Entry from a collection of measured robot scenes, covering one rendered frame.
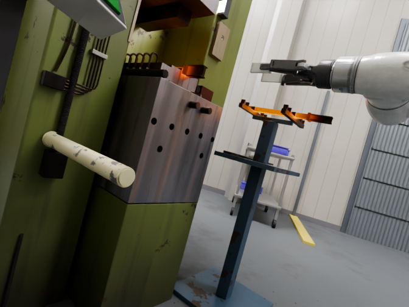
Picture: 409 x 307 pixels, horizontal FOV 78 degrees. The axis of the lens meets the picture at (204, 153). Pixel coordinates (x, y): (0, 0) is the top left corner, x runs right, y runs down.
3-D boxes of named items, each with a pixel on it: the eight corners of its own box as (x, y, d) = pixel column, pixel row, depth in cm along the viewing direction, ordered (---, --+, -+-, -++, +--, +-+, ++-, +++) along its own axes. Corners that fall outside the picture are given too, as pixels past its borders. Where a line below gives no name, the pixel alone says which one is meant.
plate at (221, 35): (221, 61, 134) (230, 30, 133) (212, 53, 127) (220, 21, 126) (218, 61, 135) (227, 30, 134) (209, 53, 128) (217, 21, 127)
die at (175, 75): (193, 97, 107) (198, 77, 106) (157, 80, 91) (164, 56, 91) (136, 91, 133) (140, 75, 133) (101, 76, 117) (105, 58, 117)
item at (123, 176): (134, 190, 56) (140, 167, 55) (112, 189, 51) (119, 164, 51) (58, 148, 83) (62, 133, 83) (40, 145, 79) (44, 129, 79)
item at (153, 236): (171, 299, 117) (198, 203, 116) (93, 333, 87) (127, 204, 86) (109, 245, 152) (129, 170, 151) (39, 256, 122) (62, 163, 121)
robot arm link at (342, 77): (356, 98, 66) (332, 97, 70) (366, 64, 66) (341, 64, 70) (350, 86, 59) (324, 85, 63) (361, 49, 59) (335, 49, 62)
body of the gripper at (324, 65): (327, 83, 63) (291, 81, 69) (333, 94, 69) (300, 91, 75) (335, 53, 63) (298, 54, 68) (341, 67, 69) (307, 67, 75)
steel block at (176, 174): (198, 202, 116) (223, 108, 114) (128, 203, 86) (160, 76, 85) (129, 170, 151) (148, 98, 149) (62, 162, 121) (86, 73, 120)
